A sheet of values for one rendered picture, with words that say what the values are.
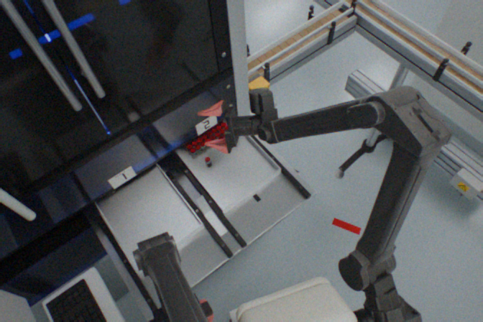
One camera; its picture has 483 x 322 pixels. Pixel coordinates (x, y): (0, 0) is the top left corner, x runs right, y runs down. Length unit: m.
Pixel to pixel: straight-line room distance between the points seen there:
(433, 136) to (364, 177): 1.79
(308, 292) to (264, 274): 1.38
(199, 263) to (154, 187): 0.33
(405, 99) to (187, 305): 0.48
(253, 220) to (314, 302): 0.60
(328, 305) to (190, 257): 0.64
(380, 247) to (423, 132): 0.28
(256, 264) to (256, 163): 0.89
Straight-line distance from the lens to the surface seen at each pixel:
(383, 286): 0.91
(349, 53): 3.08
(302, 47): 1.72
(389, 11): 1.91
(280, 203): 1.34
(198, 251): 1.30
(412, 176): 0.71
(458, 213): 2.54
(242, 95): 1.38
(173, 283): 0.66
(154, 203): 1.40
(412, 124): 0.66
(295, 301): 0.78
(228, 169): 1.41
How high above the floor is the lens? 2.11
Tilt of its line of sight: 61 degrees down
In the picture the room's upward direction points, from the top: 7 degrees counter-clockwise
